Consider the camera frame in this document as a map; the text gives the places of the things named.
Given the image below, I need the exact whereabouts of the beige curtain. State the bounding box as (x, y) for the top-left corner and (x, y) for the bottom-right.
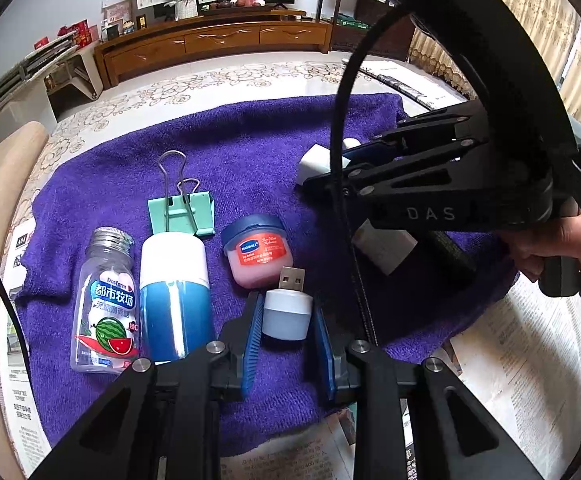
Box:
(408, 0), (581, 100)

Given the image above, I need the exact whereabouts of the white lace tablecloth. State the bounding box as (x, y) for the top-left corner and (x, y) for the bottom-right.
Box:
(0, 58), (412, 271)

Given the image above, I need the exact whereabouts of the dark shelving unit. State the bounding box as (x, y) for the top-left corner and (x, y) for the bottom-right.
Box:
(315, 0), (414, 62)

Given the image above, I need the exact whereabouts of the folded grey rack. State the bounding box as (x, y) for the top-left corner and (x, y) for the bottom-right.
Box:
(0, 30), (80, 137)

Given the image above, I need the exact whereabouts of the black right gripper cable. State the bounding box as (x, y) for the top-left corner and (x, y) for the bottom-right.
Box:
(329, 4), (422, 351)

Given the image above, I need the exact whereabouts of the white usb plug light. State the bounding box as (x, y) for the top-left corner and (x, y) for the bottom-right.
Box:
(262, 266), (313, 341)

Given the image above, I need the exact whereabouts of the newspaper on table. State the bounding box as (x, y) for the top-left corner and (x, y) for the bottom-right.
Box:
(0, 209), (581, 480)

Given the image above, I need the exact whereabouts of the wooden tv cabinet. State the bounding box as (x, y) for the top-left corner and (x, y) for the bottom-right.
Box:
(94, 8), (332, 89)

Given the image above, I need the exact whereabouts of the purple towel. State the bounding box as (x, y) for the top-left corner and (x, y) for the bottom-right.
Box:
(17, 96), (516, 443)

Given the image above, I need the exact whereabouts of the pink white lip balm tube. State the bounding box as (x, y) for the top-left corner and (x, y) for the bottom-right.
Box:
(296, 138), (361, 185)

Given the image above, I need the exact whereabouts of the pink vaseline jar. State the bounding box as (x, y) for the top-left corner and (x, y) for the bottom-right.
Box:
(221, 214), (294, 289)

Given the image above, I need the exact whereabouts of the small white cream tube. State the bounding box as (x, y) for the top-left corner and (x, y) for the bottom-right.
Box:
(351, 219), (417, 275)

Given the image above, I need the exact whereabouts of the clear candy bottle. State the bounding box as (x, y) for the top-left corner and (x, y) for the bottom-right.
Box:
(70, 226), (140, 374)

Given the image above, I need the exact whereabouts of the person's right hand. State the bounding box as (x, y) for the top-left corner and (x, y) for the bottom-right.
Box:
(499, 214), (581, 282)

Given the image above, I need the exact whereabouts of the folded newspaper at right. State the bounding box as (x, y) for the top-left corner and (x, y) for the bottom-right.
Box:
(359, 60), (467, 115)

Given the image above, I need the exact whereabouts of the blue white cylindrical bottle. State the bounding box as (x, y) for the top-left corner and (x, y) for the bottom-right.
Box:
(140, 232), (216, 364)

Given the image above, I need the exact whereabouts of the green binder clip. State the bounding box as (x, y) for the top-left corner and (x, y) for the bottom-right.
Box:
(147, 150), (216, 238)

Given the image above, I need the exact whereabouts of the white side table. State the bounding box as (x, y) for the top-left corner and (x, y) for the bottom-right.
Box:
(44, 41), (104, 115)

